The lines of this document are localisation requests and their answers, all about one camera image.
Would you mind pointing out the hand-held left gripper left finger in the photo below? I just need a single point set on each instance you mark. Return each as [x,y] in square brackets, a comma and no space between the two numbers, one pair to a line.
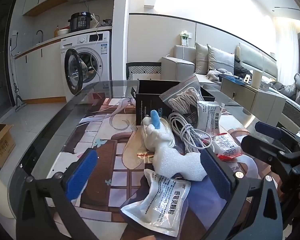
[81,172]

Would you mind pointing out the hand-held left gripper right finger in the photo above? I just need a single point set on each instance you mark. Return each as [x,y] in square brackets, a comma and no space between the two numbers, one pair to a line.
[215,172]

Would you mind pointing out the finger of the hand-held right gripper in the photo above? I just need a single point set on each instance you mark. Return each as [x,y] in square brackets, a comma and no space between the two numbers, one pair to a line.
[267,130]
[257,145]

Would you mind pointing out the small red white packet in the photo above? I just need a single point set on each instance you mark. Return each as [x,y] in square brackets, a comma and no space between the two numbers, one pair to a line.
[225,145]

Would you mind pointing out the silver white medicine packet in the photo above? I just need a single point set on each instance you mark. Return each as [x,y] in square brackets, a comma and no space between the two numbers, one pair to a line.
[160,200]
[208,116]

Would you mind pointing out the black cardboard box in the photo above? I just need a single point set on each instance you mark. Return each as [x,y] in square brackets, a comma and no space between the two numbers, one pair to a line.
[150,105]

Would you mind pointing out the printed table mat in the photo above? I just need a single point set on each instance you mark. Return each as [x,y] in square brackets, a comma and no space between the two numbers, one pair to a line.
[110,160]

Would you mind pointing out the beige side cabinet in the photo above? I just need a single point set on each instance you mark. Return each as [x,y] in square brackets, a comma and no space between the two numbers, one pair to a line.
[255,100]

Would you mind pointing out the small white box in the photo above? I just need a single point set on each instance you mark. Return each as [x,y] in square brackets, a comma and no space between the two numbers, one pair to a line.
[267,85]

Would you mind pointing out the grey quilted blanket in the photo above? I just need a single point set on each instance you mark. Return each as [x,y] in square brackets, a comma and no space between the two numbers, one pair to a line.
[295,87]

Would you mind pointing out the white cylinder cup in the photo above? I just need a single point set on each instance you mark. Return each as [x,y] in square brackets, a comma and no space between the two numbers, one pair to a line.
[256,78]

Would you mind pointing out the clear plastic bag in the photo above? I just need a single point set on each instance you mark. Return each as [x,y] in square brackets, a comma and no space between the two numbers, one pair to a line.
[133,152]

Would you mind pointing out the blue book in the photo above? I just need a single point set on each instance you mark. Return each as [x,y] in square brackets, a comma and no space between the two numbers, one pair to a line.
[235,79]

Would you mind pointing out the black jacket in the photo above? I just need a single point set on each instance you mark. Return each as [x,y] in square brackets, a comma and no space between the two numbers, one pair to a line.
[241,67]

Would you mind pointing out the padded bed headboard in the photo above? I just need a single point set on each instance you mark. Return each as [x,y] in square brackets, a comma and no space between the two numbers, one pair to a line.
[255,58]

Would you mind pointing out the grey fluffy cloth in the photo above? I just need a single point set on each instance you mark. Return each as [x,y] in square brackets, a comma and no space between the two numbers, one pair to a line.
[215,75]

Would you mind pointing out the brown cardboard box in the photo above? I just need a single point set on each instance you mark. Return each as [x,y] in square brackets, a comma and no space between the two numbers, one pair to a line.
[1,142]

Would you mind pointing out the grey cushion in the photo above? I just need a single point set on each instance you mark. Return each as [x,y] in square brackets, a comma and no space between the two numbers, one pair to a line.
[220,58]

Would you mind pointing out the beige cushion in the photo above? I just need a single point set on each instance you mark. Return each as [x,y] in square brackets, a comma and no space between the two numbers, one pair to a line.
[201,57]

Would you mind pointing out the lower kitchen cabinet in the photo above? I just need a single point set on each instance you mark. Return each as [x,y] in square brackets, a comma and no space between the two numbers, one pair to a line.
[40,72]

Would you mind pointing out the beige sofa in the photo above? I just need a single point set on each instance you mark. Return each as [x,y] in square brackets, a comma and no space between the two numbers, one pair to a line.
[175,65]

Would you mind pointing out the floor mop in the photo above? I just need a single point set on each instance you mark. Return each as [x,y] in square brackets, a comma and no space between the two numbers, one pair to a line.
[15,80]

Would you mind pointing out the chair with patterned back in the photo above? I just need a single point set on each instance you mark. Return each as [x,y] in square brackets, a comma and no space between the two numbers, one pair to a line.
[145,69]

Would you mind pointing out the white washing machine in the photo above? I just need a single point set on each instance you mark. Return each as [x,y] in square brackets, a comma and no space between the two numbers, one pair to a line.
[100,52]

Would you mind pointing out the white bowl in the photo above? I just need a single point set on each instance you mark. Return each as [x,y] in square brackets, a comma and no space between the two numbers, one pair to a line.
[62,32]

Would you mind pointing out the kitchen faucet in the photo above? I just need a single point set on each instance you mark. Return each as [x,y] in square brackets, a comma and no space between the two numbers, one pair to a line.
[41,35]

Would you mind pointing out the black pressure cooker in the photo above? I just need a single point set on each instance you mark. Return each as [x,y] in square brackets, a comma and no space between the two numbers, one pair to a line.
[81,22]

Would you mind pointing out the wall socket with charger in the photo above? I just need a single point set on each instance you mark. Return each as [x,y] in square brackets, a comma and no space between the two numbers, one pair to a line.
[185,38]

